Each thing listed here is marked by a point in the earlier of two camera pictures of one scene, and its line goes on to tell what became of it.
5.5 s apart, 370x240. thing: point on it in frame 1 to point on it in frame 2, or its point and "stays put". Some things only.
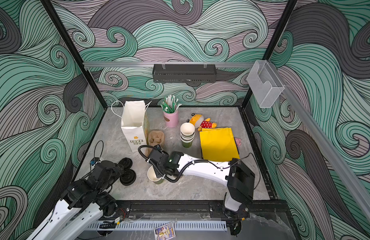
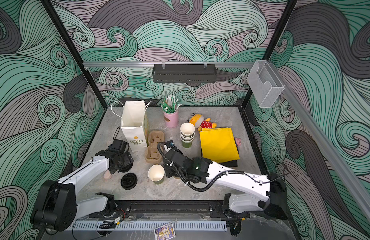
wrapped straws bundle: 169,104 stays put
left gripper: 118,171 to 128,158
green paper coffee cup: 152,176 stays put
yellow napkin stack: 218,144 stays put
